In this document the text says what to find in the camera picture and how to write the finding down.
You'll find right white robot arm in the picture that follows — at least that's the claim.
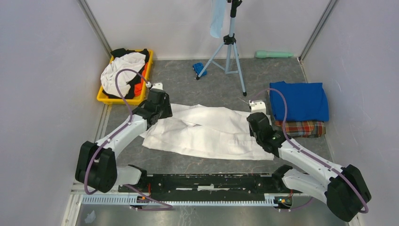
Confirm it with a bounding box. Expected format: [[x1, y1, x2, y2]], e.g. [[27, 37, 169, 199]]
[[247, 112, 372, 222]]

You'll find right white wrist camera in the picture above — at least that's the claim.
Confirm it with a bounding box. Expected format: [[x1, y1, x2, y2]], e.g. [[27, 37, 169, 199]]
[[248, 100, 267, 114]]

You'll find orange garment in tray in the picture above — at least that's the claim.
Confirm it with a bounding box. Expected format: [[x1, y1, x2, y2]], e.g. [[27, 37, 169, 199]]
[[134, 63, 149, 97]]

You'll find small blue object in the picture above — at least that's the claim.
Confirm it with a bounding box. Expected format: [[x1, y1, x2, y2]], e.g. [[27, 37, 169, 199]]
[[192, 62, 204, 76]]

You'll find purple cable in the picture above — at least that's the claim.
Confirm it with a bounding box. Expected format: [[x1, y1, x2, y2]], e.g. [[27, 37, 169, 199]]
[[83, 68, 174, 212], [249, 88, 369, 215]]

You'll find black garment in tray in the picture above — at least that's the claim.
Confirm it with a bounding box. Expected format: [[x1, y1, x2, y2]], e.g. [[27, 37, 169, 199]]
[[103, 48, 150, 100]]

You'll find folded plaid shirt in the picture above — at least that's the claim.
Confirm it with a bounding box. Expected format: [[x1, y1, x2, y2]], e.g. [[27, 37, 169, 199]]
[[285, 121, 326, 138]]

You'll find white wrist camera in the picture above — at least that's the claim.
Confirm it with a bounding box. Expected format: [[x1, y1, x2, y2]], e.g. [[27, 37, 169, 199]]
[[248, 100, 267, 114], [145, 82, 164, 90]]

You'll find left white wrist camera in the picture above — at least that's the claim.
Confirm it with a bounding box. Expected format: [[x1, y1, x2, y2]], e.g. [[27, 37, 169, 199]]
[[145, 82, 164, 90]]

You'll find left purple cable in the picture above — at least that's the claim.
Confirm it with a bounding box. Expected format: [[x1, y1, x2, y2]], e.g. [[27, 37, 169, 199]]
[[83, 68, 174, 212]]

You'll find white long-sleeve shirt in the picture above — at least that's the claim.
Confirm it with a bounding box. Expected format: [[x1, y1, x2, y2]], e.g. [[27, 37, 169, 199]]
[[140, 104, 274, 161]]

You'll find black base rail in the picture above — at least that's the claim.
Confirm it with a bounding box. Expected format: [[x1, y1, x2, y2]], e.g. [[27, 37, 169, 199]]
[[134, 173, 291, 202]]

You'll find mint green cylinder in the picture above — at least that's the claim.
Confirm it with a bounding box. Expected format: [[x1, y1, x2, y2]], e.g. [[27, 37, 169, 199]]
[[255, 50, 294, 58]]

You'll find light blue music stand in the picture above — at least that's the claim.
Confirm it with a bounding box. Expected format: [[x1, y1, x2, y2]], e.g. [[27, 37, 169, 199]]
[[196, 0, 247, 96]]

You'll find blue printed t-shirt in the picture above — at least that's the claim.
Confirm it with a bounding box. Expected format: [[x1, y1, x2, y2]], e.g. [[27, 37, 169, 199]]
[[269, 81, 329, 121]]

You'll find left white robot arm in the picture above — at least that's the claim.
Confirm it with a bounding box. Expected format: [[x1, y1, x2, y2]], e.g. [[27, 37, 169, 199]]
[[75, 89, 173, 194]]

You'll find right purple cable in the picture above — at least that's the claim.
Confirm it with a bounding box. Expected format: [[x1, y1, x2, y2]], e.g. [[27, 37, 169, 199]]
[[249, 88, 369, 215]]

